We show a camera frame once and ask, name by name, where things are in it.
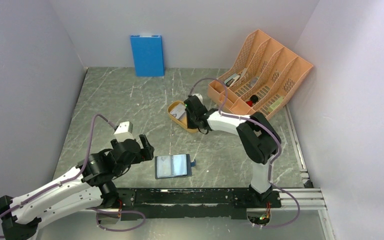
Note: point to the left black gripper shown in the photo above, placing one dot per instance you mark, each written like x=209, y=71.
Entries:
x=145, y=153

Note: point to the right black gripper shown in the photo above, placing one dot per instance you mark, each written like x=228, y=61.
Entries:
x=190, y=125

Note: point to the orange oval tray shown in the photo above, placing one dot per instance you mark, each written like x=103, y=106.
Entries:
x=183, y=122

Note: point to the navy blue card holder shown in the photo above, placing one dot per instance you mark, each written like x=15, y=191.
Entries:
x=173, y=166

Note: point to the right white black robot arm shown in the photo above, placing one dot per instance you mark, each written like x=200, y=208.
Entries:
x=260, y=141

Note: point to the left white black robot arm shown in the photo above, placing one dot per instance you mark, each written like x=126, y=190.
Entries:
x=89, y=184

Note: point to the silver VIP card stack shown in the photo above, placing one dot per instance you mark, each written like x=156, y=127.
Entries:
x=178, y=111

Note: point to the grey stapler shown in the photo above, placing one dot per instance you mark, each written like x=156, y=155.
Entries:
x=231, y=79

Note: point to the red black stamp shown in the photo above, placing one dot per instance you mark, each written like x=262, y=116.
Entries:
x=252, y=100

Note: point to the grey item in organizer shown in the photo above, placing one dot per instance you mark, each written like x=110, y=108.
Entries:
x=253, y=81

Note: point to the green sticky note pad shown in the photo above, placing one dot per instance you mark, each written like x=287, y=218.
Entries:
x=274, y=103

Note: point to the orange desk file organizer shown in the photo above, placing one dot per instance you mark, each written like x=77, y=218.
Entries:
x=280, y=72

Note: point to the blue folder box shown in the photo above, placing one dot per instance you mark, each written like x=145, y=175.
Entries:
x=148, y=57

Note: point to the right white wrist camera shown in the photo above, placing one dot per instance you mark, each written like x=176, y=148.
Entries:
x=199, y=96

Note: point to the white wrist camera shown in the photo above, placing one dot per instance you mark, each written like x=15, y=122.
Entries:
x=199, y=96
x=124, y=131

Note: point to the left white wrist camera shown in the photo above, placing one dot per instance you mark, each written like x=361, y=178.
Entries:
x=124, y=131

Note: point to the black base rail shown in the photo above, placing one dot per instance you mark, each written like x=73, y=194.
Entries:
x=178, y=203

